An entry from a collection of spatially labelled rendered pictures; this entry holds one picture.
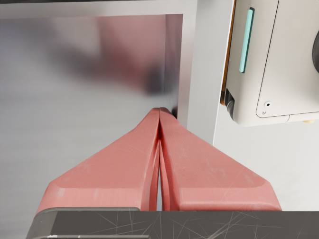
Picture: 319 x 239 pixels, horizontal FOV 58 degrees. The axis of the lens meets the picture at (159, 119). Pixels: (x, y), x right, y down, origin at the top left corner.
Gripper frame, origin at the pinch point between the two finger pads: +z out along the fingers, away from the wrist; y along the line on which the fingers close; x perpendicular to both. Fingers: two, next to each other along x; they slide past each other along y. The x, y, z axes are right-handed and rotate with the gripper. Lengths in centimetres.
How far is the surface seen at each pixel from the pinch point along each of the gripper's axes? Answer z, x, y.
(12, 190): 1.2, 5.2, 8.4
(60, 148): 1.6, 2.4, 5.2
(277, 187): 100, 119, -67
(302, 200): 103, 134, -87
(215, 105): 3.0, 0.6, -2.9
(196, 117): 2.8, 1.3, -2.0
